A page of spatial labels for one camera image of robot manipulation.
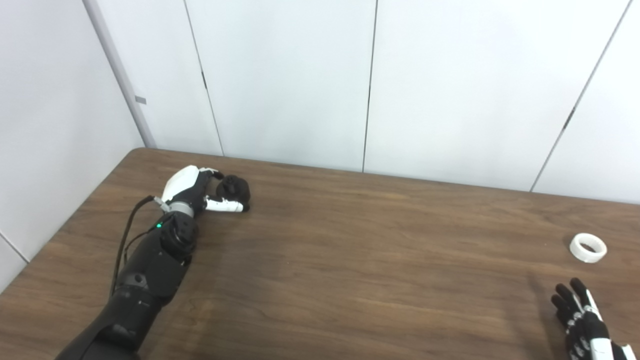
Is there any round black part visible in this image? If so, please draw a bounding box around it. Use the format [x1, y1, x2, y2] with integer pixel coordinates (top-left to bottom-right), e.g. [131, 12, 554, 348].
[216, 175, 251, 211]

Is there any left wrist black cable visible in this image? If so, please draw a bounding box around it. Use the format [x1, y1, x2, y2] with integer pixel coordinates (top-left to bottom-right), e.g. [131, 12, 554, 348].
[110, 195, 166, 297]

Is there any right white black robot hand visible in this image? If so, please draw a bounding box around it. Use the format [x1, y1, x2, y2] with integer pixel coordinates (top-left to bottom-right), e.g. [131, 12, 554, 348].
[551, 278, 638, 360]

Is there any white ring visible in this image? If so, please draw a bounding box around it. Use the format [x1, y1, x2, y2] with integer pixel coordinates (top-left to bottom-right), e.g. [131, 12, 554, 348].
[569, 232, 608, 264]

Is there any grey wall corner trim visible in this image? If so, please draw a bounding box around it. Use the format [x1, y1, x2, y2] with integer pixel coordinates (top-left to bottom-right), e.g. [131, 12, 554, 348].
[82, 0, 157, 149]

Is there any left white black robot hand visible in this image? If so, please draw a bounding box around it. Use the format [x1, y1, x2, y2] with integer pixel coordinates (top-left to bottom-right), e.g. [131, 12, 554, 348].
[154, 165, 250, 218]

